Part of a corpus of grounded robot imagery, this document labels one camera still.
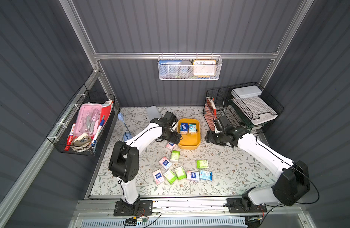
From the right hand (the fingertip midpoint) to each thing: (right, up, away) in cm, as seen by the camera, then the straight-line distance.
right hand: (212, 137), depth 83 cm
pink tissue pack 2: (-28, -16, +3) cm, 33 cm away
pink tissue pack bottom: (-12, -22, -1) cm, 25 cm away
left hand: (-23, -2, +6) cm, 24 cm away
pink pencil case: (-67, +11, -11) cm, 68 cm away
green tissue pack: (-22, -13, +7) cm, 26 cm away
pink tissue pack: (-25, -7, +11) cm, 28 cm away
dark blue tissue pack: (-16, +6, +18) cm, 25 cm away
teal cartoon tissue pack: (-10, +5, +17) cm, 20 cm away
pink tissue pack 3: (-32, -23, -1) cm, 39 cm away
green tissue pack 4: (-19, -21, 0) cm, 28 cm away
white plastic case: (-42, +17, +35) cm, 57 cm away
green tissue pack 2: (-5, -17, +3) cm, 18 cm away
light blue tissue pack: (-4, -22, -1) cm, 22 cm away
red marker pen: (-70, +2, -18) cm, 73 cm away
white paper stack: (+30, +18, +8) cm, 36 cm away
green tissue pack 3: (-25, -23, -1) cm, 34 cm away
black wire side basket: (-72, +4, -22) cm, 76 cm away
